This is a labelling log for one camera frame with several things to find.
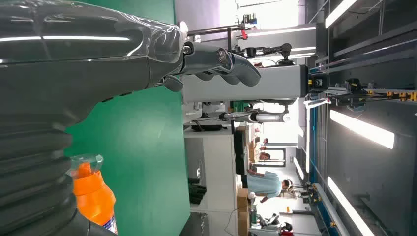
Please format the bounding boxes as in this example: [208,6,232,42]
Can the brown cardboard box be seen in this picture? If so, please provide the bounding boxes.
[237,211,250,236]
[236,188,250,212]

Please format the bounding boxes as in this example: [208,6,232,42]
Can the white background desk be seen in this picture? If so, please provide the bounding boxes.
[184,128,238,236]

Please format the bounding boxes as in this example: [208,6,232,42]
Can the grey-white lift column machine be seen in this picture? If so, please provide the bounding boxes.
[181,63,329,103]

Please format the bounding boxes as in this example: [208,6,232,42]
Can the long ceiling light strip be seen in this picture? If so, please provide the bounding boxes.
[292,157,305,181]
[329,110,395,150]
[325,0,358,29]
[327,177,375,236]

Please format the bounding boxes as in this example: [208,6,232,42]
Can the yellow black cable chain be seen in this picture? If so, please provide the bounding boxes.
[364,91,417,102]

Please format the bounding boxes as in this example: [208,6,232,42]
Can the black monitor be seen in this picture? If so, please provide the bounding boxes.
[234,130,247,176]

